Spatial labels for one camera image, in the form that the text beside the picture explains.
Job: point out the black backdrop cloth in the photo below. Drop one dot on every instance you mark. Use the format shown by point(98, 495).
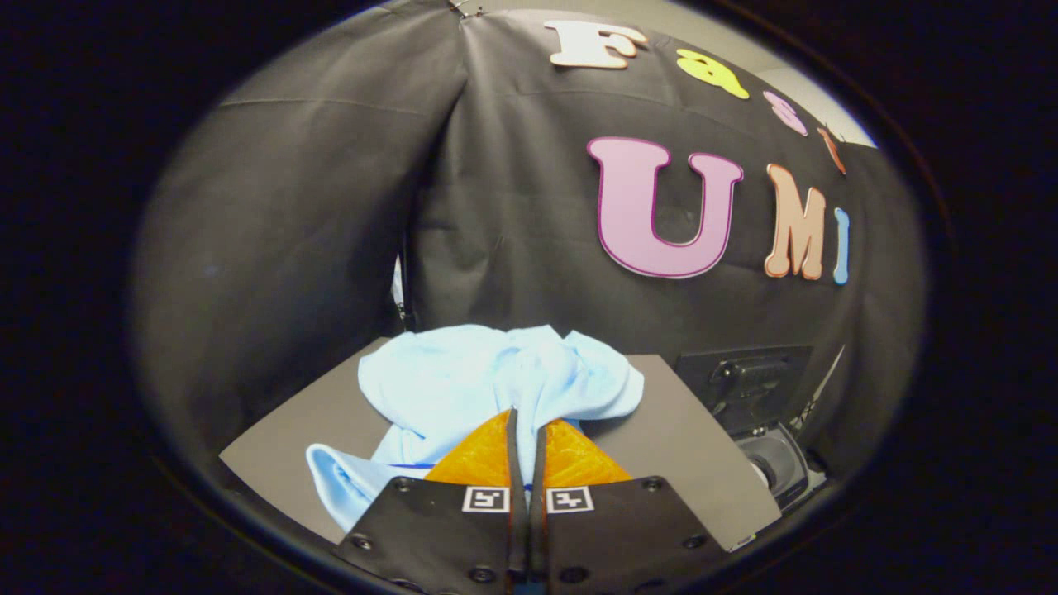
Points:
point(512, 207)

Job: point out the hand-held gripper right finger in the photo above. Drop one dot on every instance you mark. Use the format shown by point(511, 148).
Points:
point(620, 537)

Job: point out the light blue garment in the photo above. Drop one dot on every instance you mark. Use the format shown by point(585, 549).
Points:
point(463, 380)

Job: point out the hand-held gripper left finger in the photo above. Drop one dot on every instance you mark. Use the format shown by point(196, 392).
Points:
point(438, 537)

